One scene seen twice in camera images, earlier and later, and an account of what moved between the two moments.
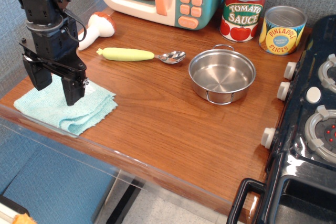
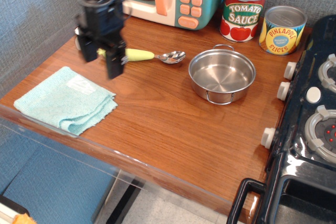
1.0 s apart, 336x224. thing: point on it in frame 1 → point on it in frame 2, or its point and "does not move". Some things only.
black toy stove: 300,184 does not move
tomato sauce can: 244,2 does not move
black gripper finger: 41,75 → 88,48
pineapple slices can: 282,29 does not move
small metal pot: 221,75 does not move
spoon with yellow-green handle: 134,54 does not move
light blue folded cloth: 49,105 does not move
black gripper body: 55,47 → 102,19
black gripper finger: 73,89 → 115,63
